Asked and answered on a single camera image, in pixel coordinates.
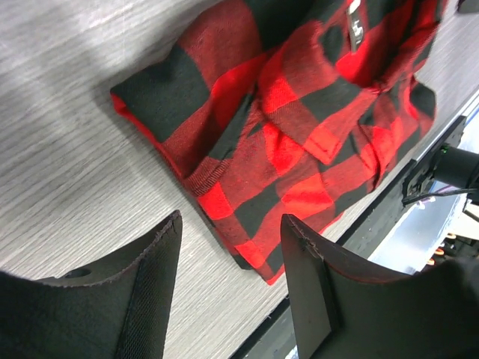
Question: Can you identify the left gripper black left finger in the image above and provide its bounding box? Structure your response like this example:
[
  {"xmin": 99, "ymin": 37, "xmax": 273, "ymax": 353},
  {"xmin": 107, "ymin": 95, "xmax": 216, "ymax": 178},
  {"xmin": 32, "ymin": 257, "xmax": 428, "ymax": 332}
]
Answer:
[{"xmin": 1, "ymin": 211, "xmax": 183, "ymax": 358}]

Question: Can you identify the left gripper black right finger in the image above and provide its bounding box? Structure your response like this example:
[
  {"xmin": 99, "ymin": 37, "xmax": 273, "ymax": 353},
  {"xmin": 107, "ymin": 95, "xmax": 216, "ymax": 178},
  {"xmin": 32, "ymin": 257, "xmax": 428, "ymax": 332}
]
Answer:
[{"xmin": 281, "ymin": 215, "xmax": 478, "ymax": 358}]

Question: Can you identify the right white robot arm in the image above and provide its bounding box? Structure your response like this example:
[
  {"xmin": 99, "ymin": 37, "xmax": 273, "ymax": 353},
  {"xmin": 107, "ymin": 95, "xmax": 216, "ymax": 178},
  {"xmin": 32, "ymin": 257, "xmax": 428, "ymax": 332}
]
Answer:
[{"xmin": 402, "ymin": 115, "xmax": 478, "ymax": 206}]

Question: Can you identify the red black plaid shirt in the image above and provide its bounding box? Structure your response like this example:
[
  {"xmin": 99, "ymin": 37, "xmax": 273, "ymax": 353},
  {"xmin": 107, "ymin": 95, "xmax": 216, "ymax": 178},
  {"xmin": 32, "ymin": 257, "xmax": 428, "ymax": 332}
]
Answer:
[{"xmin": 111, "ymin": 1, "xmax": 447, "ymax": 284}]

